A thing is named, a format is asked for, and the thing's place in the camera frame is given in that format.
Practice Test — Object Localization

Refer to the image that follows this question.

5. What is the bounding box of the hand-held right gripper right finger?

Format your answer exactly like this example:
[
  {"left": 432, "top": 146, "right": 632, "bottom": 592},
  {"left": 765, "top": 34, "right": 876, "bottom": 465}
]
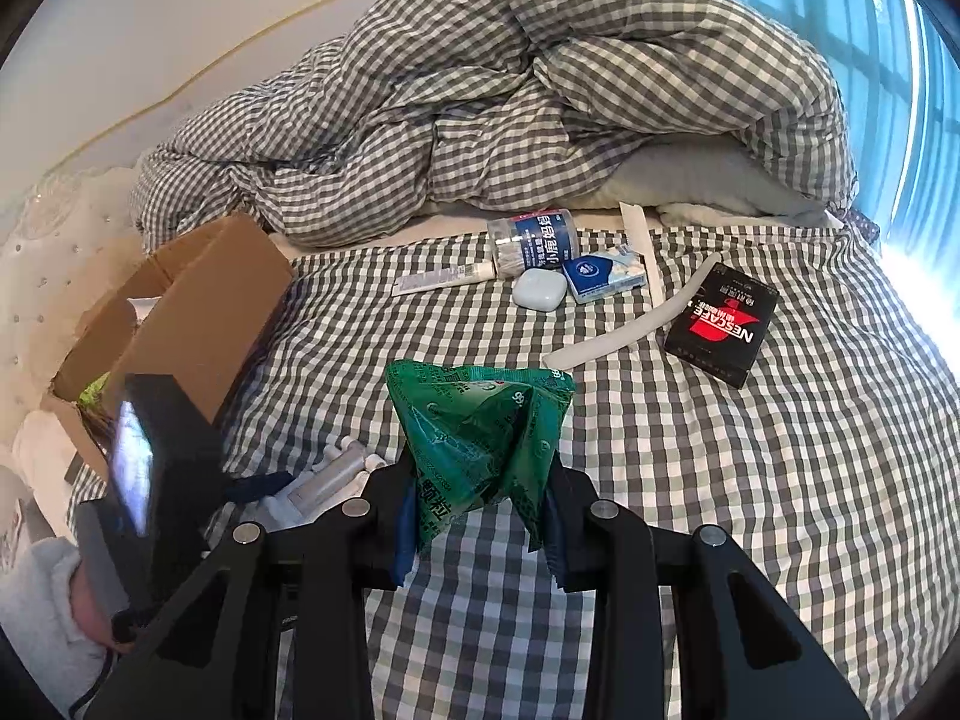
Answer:
[{"left": 544, "top": 457, "right": 871, "bottom": 720}]

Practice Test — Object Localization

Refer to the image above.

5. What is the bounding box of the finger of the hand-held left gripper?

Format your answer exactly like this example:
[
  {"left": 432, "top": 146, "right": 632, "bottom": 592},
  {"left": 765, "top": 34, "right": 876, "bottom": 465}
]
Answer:
[{"left": 221, "top": 471, "right": 295, "bottom": 503}]

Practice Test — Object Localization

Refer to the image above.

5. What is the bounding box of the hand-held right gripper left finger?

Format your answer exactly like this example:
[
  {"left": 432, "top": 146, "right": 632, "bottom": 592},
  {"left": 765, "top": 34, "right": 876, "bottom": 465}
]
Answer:
[{"left": 82, "top": 454, "right": 417, "bottom": 720}]

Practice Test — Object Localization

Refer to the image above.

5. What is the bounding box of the dark green foil packet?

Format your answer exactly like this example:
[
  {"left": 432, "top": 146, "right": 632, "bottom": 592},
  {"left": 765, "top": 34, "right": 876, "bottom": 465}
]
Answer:
[{"left": 384, "top": 358, "right": 578, "bottom": 587}]

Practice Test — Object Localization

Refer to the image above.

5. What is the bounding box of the brown cardboard box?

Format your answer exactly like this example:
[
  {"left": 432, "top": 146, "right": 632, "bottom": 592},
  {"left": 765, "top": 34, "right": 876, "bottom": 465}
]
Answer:
[{"left": 41, "top": 212, "right": 295, "bottom": 481}]

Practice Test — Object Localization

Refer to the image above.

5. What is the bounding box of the white flexible strip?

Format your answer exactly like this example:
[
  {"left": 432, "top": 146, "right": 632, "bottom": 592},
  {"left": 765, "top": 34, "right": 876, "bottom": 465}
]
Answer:
[{"left": 541, "top": 253, "right": 722, "bottom": 368}]

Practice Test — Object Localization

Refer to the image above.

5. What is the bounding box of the pale blue earbud case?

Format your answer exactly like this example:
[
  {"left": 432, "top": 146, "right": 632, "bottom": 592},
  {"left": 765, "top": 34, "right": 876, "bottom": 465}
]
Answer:
[{"left": 512, "top": 268, "right": 566, "bottom": 311}]

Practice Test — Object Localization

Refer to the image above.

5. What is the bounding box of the white ointment tube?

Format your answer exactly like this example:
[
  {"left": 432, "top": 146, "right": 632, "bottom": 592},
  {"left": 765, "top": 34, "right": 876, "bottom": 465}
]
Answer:
[{"left": 391, "top": 259, "right": 496, "bottom": 297}]

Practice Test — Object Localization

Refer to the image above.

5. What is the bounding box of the black coffee box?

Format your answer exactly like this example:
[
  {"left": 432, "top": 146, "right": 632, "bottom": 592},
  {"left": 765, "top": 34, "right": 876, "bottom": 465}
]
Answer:
[{"left": 664, "top": 264, "right": 777, "bottom": 389}]

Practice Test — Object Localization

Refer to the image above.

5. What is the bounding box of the blue and white tissue pack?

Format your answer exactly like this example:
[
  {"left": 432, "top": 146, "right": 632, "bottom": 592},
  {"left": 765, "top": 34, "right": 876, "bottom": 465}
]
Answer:
[{"left": 561, "top": 244, "right": 647, "bottom": 306}]

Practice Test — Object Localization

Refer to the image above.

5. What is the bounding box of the clear cotton swab jar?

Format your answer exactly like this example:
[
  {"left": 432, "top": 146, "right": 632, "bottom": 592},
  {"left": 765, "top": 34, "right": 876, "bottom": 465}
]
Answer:
[{"left": 487, "top": 208, "right": 578, "bottom": 278}]

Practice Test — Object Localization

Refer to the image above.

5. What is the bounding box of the white paper-wrapped stick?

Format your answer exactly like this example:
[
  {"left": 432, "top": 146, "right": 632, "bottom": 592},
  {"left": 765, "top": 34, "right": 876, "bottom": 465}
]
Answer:
[{"left": 619, "top": 201, "right": 665, "bottom": 308}]

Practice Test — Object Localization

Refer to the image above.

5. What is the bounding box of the person's left forearm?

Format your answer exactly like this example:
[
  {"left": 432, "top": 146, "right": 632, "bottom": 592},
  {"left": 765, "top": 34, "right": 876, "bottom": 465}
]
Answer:
[{"left": 0, "top": 536, "right": 121, "bottom": 713}]

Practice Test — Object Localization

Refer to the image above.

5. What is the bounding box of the white pillow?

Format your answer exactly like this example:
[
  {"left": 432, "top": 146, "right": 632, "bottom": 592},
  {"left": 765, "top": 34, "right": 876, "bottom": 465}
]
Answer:
[{"left": 11, "top": 409, "right": 91, "bottom": 496}]

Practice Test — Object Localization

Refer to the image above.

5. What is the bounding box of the grey checkered bed sheet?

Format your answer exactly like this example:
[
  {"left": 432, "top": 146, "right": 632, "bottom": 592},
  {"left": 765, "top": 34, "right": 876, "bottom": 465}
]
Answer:
[{"left": 67, "top": 221, "right": 960, "bottom": 720}]

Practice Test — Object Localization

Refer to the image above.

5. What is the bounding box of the beige tufted headboard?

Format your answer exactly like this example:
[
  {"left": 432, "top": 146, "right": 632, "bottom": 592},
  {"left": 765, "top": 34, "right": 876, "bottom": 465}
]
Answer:
[{"left": 0, "top": 165, "right": 151, "bottom": 391}]

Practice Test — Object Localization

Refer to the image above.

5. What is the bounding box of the grey pillow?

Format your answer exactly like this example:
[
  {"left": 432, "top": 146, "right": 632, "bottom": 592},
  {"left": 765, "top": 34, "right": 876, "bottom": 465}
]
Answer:
[{"left": 600, "top": 139, "right": 826, "bottom": 222}]

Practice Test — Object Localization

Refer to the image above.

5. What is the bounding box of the grey checkered duvet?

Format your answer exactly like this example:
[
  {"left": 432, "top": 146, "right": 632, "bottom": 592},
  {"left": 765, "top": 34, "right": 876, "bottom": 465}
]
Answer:
[{"left": 129, "top": 0, "right": 860, "bottom": 256}]

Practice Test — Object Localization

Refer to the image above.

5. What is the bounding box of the blue curtain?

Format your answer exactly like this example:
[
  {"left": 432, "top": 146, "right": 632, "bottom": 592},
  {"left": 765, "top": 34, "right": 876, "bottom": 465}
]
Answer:
[{"left": 645, "top": 0, "right": 960, "bottom": 256}]

